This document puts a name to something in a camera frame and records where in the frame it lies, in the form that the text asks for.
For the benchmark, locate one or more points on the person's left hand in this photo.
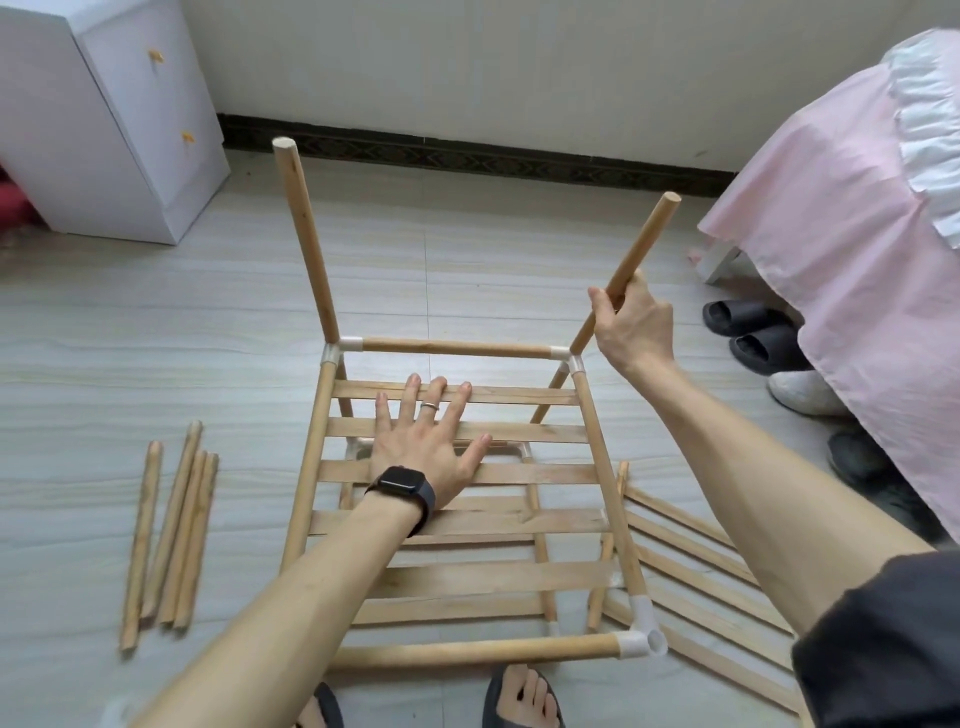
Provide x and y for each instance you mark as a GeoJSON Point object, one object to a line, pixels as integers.
{"type": "Point", "coordinates": [425, 446]}

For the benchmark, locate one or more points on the person's right hand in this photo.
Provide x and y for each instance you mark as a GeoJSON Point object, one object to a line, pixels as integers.
{"type": "Point", "coordinates": [633, 330]}

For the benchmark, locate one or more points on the single white connector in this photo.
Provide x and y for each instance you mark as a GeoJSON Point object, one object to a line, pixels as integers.
{"type": "Point", "coordinates": [567, 359]}
{"type": "Point", "coordinates": [641, 633]}
{"type": "Point", "coordinates": [333, 350]}

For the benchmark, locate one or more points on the person's right forearm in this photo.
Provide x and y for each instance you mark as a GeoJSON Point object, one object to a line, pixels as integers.
{"type": "Point", "coordinates": [750, 480]}

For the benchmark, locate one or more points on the person's left forearm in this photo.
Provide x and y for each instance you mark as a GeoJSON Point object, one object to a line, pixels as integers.
{"type": "Point", "coordinates": [270, 630]}

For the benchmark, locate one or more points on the person's black sandal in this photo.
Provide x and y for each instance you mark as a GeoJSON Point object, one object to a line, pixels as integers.
{"type": "Point", "coordinates": [324, 708]}
{"type": "Point", "coordinates": [518, 701]}

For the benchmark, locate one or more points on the person's black shirt sleeve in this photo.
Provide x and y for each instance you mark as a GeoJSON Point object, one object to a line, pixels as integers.
{"type": "Point", "coordinates": [885, 645]}

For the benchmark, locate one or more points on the black smartwatch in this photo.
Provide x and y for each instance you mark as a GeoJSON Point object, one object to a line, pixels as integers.
{"type": "Point", "coordinates": [399, 488]}

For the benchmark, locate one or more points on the black slipper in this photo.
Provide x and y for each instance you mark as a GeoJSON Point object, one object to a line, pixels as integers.
{"type": "Point", "coordinates": [768, 350]}
{"type": "Point", "coordinates": [743, 317]}

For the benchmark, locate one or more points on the white bed leg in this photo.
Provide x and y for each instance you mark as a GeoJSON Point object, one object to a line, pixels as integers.
{"type": "Point", "coordinates": [723, 263]}

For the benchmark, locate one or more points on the white shoe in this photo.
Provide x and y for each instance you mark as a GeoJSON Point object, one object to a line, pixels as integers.
{"type": "Point", "coordinates": [807, 393]}

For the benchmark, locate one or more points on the pink ruffled bed skirt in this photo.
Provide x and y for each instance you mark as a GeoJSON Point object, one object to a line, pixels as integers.
{"type": "Point", "coordinates": [870, 255]}

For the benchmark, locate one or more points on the dark shoe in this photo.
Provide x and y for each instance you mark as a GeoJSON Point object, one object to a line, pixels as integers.
{"type": "Point", "coordinates": [866, 453]}
{"type": "Point", "coordinates": [915, 513]}

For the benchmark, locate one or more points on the white box cabinet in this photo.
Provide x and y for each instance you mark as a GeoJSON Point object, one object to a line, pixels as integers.
{"type": "Point", "coordinates": [105, 105]}

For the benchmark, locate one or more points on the red fleece blanket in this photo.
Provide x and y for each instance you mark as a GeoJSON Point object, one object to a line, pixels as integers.
{"type": "Point", "coordinates": [15, 203]}

